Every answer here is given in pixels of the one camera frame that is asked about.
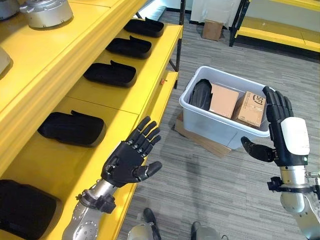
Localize flat cardboard sheet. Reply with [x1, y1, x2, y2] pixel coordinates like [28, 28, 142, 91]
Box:
[174, 112, 233, 159]

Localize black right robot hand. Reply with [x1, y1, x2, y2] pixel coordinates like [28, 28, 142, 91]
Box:
[240, 85, 311, 167]

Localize translucent plastic storage box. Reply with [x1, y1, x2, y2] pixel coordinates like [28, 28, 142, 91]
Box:
[178, 65, 276, 150]

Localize printed brown cardboard box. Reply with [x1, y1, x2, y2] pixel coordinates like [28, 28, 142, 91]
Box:
[231, 90, 267, 129]

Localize plain brown cardboard box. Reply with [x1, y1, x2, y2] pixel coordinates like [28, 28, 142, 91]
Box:
[208, 83, 240, 120]

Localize silver cylindrical metal part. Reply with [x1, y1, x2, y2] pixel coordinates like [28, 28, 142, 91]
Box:
[19, 0, 74, 29]

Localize yellow shelf with black frame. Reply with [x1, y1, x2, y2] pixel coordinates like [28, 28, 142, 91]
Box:
[228, 0, 320, 53]

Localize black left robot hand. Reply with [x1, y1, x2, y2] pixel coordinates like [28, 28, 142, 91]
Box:
[100, 115, 163, 188]

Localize yellow metal shelf unit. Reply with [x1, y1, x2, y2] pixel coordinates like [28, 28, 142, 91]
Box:
[0, 0, 185, 240]

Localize grey flat part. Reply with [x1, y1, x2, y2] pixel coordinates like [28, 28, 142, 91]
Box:
[0, 46, 14, 76]

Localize black sole-shaped part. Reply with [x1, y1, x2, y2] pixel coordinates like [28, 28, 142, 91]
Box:
[0, 178, 62, 240]
[123, 16, 165, 38]
[83, 59, 138, 88]
[37, 109, 107, 148]
[189, 78, 213, 111]
[105, 35, 153, 60]

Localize silver robot legs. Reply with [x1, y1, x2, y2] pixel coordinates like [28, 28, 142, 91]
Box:
[126, 207, 229, 240]

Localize grey round metal part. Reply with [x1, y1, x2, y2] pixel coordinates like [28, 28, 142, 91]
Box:
[0, 0, 27, 19]

